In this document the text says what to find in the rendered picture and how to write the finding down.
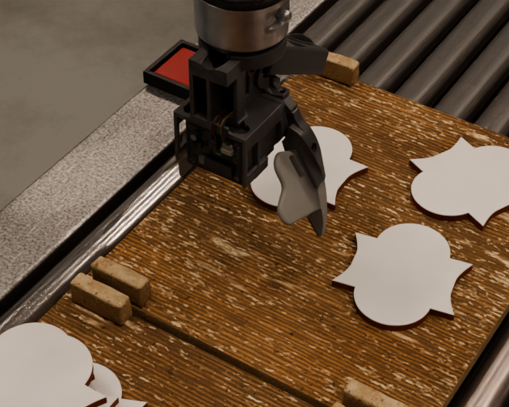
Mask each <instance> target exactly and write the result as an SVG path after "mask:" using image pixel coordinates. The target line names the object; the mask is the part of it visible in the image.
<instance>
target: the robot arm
mask: <svg viewBox="0 0 509 407"><path fill-rule="evenodd" d="M289 7H290V0H194V16H195V29H196V32H197V34H198V42H199V50H198V51H197V52H195V53H194V54H193V55H192V56H191V57H189V58H188V71H189V93H190V97H189V98H188V99H186V100H185V101H184V102H183V103H182V104H181V105H180V106H178V107H177V108H176V109H175V110H174V111H173V112H174V129H175V156H174V157H173V158H172V159H171V160H170V161H169V162H168V163H167V164H166V165H165V167H164V168H163V172H166V171H168V170H169V169H170V168H171V167H172V166H174V165H176V164H177V163H179V175H180V176H181V177H182V178H184V177H185V176H186V175H187V174H188V173H189V172H190V171H191V170H192V169H193V168H194V167H195V166H197V167H199V168H201V169H204V170H207V171H209V172H211V173H213V174H216V175H218V176H221V177H222V178H226V179H228V180H230V181H232V182H234V183H237V184H239V185H242V188H245V189H246V188H247V187H248V186H249V185H250V184H251V182H252V181H253V180H254V179H255V178H257V177H258V176H259V175H260V174H261V173H262V172H263V171H264V170H265V169H266V168H267V167H268V155H269V154H270V153H271V152H272V151H273V150H274V145H275V144H277V143H278V142H279V141H280V140H281V139H282V138H283V137H284V136H285V138H284V139H283V140H282V144H283V147H284V151H282V152H278V153H277V154H276V155H275V157H274V161H273V166H274V170H275V172H276V175H277V177H278V179H279V180H280V184H281V193H280V199H279V202H278V205H277V213H278V216H279V218H280V220H281V221H282V222H283V223H284V224H286V225H291V224H294V223H296V222H297V221H299V220H301V219H302V218H304V217H306V216H307V218H308V220H309V222H310V224H311V225H312V227H313V230H314V231H315V233H316V234H317V236H318V237H321V236H322V235H323V234H324V232H325V231H326V219H327V196H326V184H325V178H326V173H325V168H324V164H323V160H322V151H321V148H320V145H319V143H318V139H317V137H316V136H315V134H314V132H313V130H312V128H311V127H310V126H309V125H308V123H307V122H306V121H305V119H304V118H303V116H302V114H301V111H300V108H299V107H298V106H297V103H296V102H295V101H294V99H293V98H292V97H291V95H290V94H289V91H290V89H289V88H286V87H283V86H281V85H280V78H279V77H277V76H275V75H308V74H321V73H322V72H323V70H324V67H325V64H326V59H327V57H328V54H329V51H328V49H327V48H323V47H321V46H319V45H316V44H314V42H313V41H312V40H311V39H310V38H309V37H307V36H305V35H302V34H290V35H287V33H288V28H289V21H290V20H291V18H292V12H291V11H290V10H289ZM183 120H186V131H185V133H184V134H183V139H182V143H181V144H180V133H179V124H180V123H181V122H182V121H183Z"/></svg>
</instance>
